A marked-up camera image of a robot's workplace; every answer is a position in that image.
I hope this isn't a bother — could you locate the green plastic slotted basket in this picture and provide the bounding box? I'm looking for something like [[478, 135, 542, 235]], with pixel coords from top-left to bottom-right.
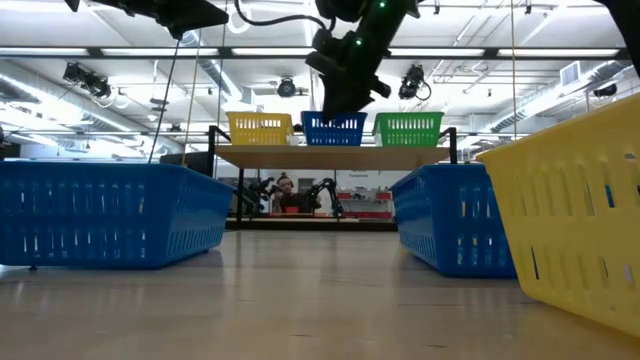
[[372, 111, 445, 148]]

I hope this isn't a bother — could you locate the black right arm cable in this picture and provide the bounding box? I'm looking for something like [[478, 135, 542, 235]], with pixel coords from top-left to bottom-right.
[[233, 0, 335, 32]]

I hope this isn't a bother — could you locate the wooden shelf table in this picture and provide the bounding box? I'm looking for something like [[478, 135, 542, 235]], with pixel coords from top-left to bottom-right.
[[205, 124, 459, 234]]

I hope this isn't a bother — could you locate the black table edge rail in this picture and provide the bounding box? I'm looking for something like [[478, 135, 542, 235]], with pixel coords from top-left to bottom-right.
[[224, 218, 399, 232]]

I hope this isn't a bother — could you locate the black overhead beam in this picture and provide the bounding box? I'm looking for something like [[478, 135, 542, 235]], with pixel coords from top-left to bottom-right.
[[0, 45, 626, 61]]

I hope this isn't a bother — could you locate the black computer monitor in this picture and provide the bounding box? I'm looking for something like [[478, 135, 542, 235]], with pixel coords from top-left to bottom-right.
[[158, 151, 212, 177]]

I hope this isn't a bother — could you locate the black hanging cable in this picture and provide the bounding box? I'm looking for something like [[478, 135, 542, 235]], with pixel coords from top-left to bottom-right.
[[147, 37, 181, 165]]

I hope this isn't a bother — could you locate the yellow plastic slotted basket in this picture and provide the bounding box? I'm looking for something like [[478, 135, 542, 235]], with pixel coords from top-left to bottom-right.
[[225, 111, 295, 147], [475, 92, 640, 339]]

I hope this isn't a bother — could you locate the wooden shelf board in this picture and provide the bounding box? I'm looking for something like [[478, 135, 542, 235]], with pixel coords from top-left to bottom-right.
[[214, 145, 451, 171]]

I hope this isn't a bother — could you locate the red storage bin rack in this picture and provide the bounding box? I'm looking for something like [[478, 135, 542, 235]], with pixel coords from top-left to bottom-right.
[[335, 188, 395, 221]]

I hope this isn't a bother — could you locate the white ceiling light panel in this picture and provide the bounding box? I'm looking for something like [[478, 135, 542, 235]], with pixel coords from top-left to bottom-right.
[[497, 48, 621, 58], [230, 47, 315, 57], [0, 47, 90, 57], [99, 47, 220, 57], [388, 47, 486, 57]]

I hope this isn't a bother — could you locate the round black ceiling fixture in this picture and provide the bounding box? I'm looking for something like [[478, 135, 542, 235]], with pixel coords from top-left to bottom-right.
[[276, 76, 298, 99]]

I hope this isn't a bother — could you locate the blue plastic slotted basket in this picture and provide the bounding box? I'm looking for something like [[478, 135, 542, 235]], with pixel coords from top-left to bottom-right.
[[300, 110, 369, 148], [0, 159, 236, 271], [388, 163, 519, 280]]

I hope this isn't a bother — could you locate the white air vent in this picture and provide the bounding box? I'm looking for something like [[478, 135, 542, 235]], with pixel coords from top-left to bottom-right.
[[558, 60, 582, 88]]

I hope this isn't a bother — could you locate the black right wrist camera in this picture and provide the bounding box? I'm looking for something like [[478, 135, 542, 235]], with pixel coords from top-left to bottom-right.
[[305, 29, 351, 76]]

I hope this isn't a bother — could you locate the silver ceiling air duct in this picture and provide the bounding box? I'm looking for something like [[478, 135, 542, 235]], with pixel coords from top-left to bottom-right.
[[0, 59, 186, 154], [487, 59, 629, 136]]

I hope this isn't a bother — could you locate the tan hanging rope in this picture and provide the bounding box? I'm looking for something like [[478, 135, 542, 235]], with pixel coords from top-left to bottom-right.
[[180, 27, 203, 167], [508, 0, 517, 142]]

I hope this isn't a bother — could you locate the person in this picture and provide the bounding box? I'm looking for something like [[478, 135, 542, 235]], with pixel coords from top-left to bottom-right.
[[272, 172, 322, 215]]

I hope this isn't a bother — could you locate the white cable loop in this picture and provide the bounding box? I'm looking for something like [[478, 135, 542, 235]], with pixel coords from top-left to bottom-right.
[[227, 13, 251, 35]]

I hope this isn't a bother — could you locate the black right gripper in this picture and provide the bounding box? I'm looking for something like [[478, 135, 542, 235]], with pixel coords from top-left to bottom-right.
[[323, 47, 393, 121]]

